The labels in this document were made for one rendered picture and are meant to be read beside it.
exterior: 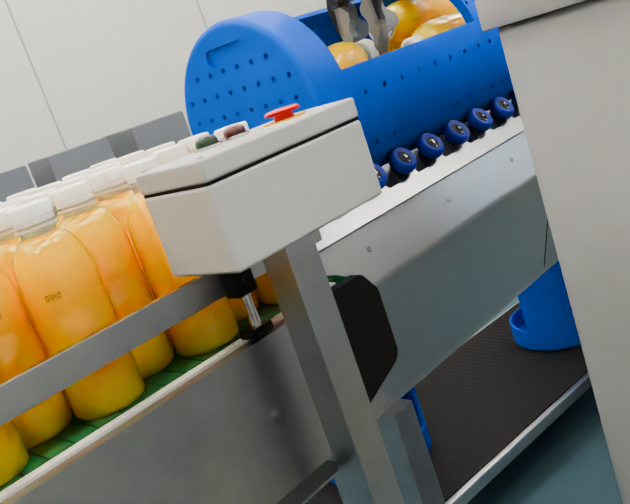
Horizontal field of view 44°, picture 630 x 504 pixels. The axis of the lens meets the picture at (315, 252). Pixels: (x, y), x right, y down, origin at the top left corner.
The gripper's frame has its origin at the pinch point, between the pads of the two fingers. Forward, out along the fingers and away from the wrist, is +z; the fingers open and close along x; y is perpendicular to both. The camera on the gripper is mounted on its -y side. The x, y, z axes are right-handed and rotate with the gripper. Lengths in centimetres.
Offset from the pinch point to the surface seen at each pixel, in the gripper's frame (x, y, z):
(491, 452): 28, 34, 98
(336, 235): -6.1, -24.7, 21.0
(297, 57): -7.0, -22.1, -2.5
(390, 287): -7.7, -19.5, 31.1
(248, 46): 0.5, -22.7, -6.0
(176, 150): -8.8, -45.9, 2.8
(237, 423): -17, -56, 29
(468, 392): 51, 59, 98
